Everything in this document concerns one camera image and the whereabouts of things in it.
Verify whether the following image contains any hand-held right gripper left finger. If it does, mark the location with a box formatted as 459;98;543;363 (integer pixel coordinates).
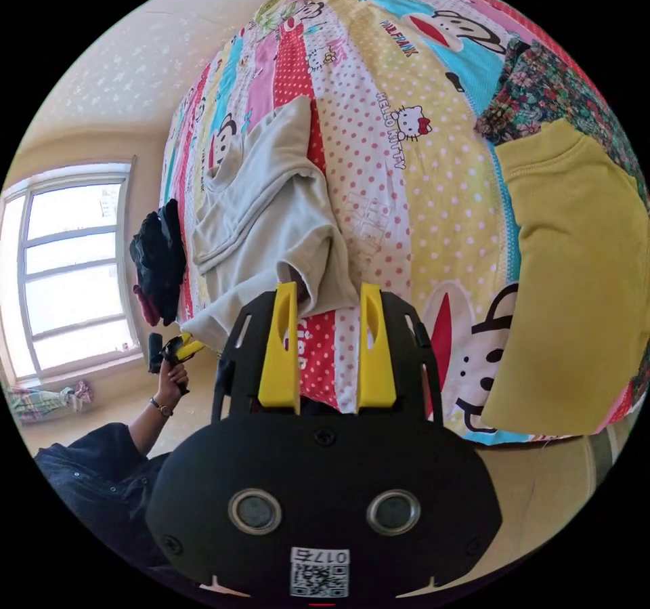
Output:
257;282;301;412

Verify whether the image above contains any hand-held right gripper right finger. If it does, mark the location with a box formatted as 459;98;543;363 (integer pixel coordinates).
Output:
356;283;397;413

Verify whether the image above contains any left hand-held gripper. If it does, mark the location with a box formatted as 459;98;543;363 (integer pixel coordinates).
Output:
158;333;207;396

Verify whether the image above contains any white long sleeve shirt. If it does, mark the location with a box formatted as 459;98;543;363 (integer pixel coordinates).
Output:
180;94;362;352

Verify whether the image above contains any person's left forearm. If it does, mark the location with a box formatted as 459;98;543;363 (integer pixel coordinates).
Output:
127;396;175;463

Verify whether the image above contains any person's left hand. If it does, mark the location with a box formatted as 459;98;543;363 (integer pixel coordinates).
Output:
154;362;190;408

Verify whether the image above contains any dark pile of clothes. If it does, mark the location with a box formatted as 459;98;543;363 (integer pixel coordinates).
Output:
129;198;188;329

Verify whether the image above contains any window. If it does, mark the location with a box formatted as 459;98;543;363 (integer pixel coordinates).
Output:
0;161;144;382

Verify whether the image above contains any tied plaid curtain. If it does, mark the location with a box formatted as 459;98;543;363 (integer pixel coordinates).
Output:
3;379;96;425

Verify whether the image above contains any bed with cartoon printed sheet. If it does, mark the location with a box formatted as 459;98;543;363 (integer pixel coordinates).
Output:
160;0;650;448

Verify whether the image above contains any yellow floral pile of clothes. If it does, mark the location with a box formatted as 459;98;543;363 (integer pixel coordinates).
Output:
475;39;650;437

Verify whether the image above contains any green patterned pillow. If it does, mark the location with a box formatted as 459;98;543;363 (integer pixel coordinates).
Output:
252;0;313;30

